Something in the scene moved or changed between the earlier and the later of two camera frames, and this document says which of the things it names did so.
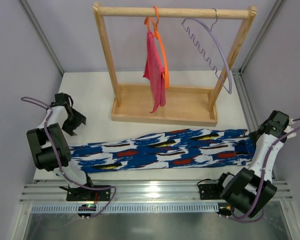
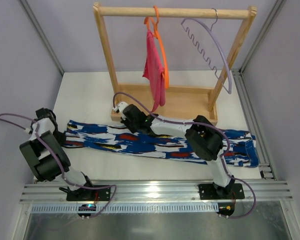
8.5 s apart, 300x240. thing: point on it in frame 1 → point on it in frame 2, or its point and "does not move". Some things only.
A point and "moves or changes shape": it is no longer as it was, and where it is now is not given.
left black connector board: [86, 207] does not move
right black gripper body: [253, 136] → [129, 121]
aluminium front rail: [138, 191] does not move
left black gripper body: [73, 120] → [59, 136]
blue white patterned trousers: [185, 148] moves or changes shape
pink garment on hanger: [154, 73] does not move
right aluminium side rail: [245, 98] does not move
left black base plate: [82, 193] does not move
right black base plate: [209, 191] does not move
